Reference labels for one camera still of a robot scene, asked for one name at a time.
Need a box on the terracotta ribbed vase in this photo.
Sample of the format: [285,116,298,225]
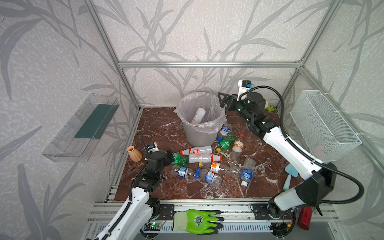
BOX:
[127,146,143,162]

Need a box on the red plastic cup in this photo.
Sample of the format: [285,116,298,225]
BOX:
[297,207,313,231]

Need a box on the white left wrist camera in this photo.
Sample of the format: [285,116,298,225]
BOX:
[146,142,159,153]

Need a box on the small pepsi bottle blue label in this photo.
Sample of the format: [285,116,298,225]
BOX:
[217,123,232,142]

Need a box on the green work glove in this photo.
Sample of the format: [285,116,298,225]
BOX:
[173,210,225,236]

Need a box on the clear bottle blue label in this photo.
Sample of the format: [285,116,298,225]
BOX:
[241,158,256,188]
[171,165,195,182]
[194,168,223,188]

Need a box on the clear bottle red cap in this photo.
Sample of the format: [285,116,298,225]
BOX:
[229,134,245,167]

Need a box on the potted plant white pot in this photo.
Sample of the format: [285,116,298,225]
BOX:
[265,105,276,113]

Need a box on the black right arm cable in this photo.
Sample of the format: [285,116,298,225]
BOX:
[239,85,365,205]

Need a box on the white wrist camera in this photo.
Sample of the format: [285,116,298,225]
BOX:
[237,80,253,101]
[146,142,159,153]

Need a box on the white bottle red label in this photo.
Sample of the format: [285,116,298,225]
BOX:
[189,154,223,164]

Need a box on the grey mesh waste bin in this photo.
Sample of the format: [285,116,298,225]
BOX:
[178,92,224,147]

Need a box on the clear acrylic wall shelf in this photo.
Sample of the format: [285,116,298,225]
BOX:
[43,93,120,163]

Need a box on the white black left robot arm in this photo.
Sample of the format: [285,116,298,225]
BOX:
[95,141,175,240]

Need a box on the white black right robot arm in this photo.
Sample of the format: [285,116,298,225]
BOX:
[218,93,337,219]

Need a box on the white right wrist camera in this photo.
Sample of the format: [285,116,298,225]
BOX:
[237,80,253,101]

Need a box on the green circuit board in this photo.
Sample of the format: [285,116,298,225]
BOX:
[143,222,166,232]

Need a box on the white bottle red cap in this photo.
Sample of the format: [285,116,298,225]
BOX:
[180,146,213,156]

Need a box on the clear bottle orange label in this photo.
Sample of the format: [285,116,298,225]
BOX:
[199,162,241,179]

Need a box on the light blue spatula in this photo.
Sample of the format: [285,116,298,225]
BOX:
[283,164,299,191]

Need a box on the clear plastic bin liner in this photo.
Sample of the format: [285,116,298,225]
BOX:
[175,92,227,134]

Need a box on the green bottle yellow cap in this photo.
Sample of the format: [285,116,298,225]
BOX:
[216,134,236,153]
[173,153,189,168]

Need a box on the white wire mesh basket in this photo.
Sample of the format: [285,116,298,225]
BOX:
[290,90,362,162]

